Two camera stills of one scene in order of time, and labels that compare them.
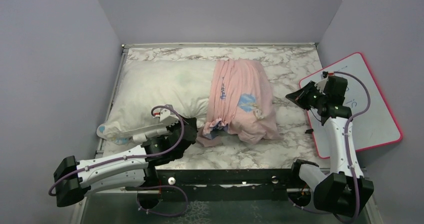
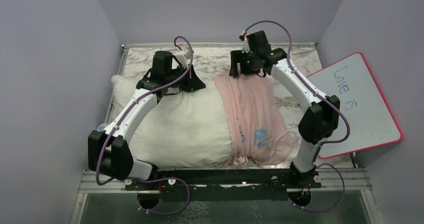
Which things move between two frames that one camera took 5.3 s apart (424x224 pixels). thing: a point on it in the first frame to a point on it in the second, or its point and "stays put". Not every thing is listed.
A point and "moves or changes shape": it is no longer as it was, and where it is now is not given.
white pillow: [144, 90] moves or changes shape
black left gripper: [191, 122] to [192, 82]
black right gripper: [298, 97] to [236, 56]
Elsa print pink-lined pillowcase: [241, 103] moves or changes shape
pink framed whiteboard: [375, 125] stays put
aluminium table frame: [372, 203] stays put
